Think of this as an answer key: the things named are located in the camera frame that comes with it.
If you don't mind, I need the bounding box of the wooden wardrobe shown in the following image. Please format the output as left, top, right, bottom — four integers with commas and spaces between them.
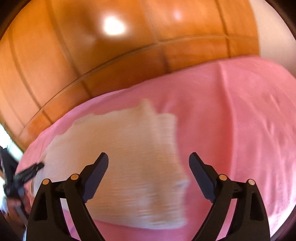
1, 1, 259, 150

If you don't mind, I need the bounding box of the pink bedspread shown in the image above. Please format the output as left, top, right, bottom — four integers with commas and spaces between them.
18, 57, 295, 234

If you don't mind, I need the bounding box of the white knitted sweater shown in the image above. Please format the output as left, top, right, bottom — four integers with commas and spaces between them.
31, 99, 189, 230

